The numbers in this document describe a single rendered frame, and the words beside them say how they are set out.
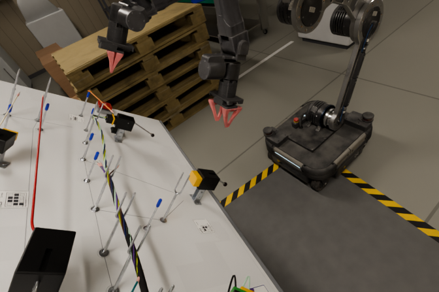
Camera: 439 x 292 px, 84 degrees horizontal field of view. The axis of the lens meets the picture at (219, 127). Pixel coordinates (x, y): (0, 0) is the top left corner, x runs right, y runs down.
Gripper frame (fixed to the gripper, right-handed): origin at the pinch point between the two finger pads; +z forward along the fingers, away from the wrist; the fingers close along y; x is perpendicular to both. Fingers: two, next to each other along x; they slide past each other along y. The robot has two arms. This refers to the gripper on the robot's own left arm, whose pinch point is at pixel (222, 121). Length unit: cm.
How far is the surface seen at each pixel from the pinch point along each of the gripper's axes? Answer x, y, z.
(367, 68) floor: 225, -55, -7
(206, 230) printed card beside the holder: -16.6, 20.7, 20.7
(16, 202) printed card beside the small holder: -54, 8, 7
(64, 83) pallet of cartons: -13, -353, 85
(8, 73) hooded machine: -84, -514, 111
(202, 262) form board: -23.3, 29.0, 19.1
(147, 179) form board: -24.8, -0.3, 16.0
